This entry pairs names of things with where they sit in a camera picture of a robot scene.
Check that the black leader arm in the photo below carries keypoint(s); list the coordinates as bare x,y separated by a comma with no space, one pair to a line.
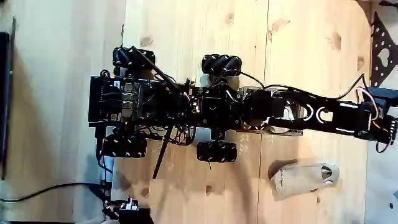
130,213

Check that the black perforated sheet with heart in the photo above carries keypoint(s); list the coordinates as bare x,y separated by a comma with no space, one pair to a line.
381,42

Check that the black mecanum wheel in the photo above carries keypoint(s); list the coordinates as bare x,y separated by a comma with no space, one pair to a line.
133,57
124,146
216,152
221,64

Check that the black diagonal rod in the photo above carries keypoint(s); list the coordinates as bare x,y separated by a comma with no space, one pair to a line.
154,67

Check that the black flat panel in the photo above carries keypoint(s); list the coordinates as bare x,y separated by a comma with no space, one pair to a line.
3,93

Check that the black oval camera box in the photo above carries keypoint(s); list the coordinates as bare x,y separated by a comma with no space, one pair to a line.
384,93

